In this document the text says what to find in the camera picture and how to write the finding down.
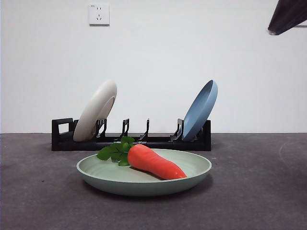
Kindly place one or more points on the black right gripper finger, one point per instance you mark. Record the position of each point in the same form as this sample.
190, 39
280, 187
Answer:
290, 14

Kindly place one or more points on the blue plate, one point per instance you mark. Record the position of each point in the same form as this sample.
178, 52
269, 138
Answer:
196, 117

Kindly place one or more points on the white wall socket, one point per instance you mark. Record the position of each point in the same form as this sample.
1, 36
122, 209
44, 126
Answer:
99, 14

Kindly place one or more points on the cream plate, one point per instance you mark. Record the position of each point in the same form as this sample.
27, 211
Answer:
96, 110

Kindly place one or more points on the green plate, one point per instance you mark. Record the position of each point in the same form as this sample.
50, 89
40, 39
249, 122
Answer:
144, 188

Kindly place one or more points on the black plate rack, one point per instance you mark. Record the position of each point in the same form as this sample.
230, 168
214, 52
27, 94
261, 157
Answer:
156, 146

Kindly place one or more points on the orange carrot with green leaves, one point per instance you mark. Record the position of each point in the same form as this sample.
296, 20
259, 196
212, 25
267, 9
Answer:
153, 163

